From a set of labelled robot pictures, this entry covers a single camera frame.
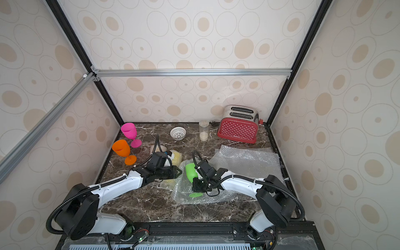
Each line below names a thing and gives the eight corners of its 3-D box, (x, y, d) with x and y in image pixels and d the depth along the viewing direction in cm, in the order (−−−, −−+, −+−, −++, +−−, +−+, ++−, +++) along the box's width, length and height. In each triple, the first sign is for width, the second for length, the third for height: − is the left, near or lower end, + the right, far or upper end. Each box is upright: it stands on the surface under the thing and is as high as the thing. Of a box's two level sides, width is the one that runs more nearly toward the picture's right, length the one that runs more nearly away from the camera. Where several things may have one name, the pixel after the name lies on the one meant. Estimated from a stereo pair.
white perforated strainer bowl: (170, 140, 112) (169, 135, 108) (172, 130, 118) (170, 126, 114) (185, 140, 112) (185, 135, 108) (186, 130, 118) (186, 126, 114)
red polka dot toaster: (218, 138, 113) (220, 119, 99) (223, 121, 125) (225, 102, 110) (254, 145, 109) (261, 127, 95) (255, 127, 120) (262, 108, 106)
